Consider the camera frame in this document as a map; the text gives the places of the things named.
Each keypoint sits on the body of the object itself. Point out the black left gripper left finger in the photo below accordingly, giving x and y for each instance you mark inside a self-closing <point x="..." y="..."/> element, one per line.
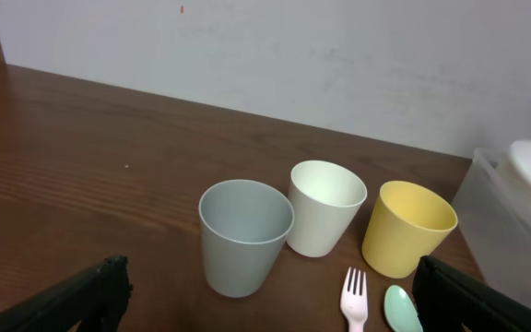
<point x="94" y="299"/>

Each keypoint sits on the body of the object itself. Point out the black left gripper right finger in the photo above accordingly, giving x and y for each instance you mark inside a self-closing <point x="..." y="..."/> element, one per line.
<point x="449" y="300"/>

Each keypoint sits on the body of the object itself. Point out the grey plastic cup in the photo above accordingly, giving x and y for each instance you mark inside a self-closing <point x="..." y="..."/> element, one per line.
<point x="244" y="225"/>

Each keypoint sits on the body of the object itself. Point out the clear plastic container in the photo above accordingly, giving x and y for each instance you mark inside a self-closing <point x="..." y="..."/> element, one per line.
<point x="496" y="224"/>

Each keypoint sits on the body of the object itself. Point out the mint green plastic spoon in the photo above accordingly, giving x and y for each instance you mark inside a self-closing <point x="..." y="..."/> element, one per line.
<point x="399" y="311"/>

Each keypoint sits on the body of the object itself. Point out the yellow plastic cup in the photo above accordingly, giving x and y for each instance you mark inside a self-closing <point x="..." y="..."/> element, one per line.
<point x="408" y="221"/>

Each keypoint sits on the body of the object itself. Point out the pink plastic fork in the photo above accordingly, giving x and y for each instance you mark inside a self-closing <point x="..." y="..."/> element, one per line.
<point x="354" y="299"/>

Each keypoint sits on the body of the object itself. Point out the white plastic cup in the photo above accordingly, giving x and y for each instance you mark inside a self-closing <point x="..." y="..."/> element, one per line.
<point x="325" y="198"/>

